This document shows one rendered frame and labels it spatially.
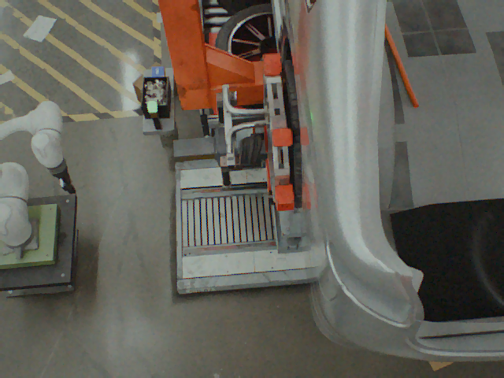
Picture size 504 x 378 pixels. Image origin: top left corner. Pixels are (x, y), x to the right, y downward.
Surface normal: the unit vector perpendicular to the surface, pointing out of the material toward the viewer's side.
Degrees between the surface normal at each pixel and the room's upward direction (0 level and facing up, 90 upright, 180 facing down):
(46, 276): 0
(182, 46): 90
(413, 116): 20
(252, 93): 90
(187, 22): 90
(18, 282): 0
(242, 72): 36
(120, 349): 0
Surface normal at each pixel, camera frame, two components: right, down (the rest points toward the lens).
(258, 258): -0.03, -0.48
